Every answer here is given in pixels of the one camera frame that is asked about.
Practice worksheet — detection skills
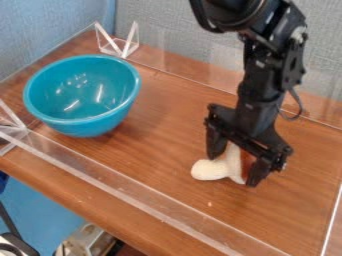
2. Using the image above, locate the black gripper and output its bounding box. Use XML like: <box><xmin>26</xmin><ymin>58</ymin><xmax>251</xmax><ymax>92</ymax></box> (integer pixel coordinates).
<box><xmin>204</xmin><ymin>99</ymin><xmax>292</xmax><ymax>187</ymax></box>

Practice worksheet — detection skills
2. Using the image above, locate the toy mushroom brown cap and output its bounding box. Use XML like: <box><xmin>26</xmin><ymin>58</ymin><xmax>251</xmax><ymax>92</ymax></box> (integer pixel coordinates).
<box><xmin>191</xmin><ymin>144</ymin><xmax>253</xmax><ymax>185</ymax></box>

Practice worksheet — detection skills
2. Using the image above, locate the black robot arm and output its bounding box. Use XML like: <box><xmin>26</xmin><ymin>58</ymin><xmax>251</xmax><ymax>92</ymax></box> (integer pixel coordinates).
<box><xmin>188</xmin><ymin>0</ymin><xmax>308</xmax><ymax>187</ymax></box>

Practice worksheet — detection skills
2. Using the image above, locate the blue bowl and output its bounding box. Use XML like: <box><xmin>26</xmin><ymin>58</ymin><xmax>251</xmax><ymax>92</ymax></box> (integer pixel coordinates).
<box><xmin>22</xmin><ymin>54</ymin><xmax>141</xmax><ymax>138</ymax></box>

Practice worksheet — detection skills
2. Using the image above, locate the clear acrylic front barrier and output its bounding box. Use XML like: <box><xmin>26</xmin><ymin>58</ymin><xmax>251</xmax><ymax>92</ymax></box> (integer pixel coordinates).
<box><xmin>0</xmin><ymin>129</ymin><xmax>289</xmax><ymax>256</ymax></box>

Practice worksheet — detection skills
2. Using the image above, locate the clear acrylic barrier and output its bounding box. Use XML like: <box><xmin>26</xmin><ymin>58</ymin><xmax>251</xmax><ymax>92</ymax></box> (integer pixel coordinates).
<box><xmin>93</xmin><ymin>21</ymin><xmax>342</xmax><ymax>131</ymax></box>
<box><xmin>0</xmin><ymin>129</ymin><xmax>289</xmax><ymax>256</ymax></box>

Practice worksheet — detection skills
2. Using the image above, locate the clear acrylic back barrier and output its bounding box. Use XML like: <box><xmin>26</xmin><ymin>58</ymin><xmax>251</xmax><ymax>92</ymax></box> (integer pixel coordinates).
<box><xmin>93</xmin><ymin>21</ymin><xmax>342</xmax><ymax>131</ymax></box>

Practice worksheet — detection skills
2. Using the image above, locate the black chair part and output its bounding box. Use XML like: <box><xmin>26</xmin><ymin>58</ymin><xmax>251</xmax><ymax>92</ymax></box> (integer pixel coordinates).
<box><xmin>0</xmin><ymin>202</ymin><xmax>40</xmax><ymax>256</ymax></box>

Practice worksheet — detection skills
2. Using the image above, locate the clear acrylic corner bracket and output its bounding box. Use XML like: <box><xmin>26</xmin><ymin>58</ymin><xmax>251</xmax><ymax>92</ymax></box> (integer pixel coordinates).
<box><xmin>93</xmin><ymin>21</ymin><xmax>140</xmax><ymax>59</ymax></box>

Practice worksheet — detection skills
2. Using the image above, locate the grey metal bracket below table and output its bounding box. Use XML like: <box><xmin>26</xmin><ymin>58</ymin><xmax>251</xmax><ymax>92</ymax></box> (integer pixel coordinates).
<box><xmin>53</xmin><ymin>223</ymin><xmax>117</xmax><ymax>256</ymax></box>

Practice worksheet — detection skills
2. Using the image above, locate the clear acrylic left bracket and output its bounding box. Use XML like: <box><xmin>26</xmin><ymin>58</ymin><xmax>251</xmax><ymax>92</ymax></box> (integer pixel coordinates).
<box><xmin>0</xmin><ymin>99</ymin><xmax>28</xmax><ymax>157</ymax></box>

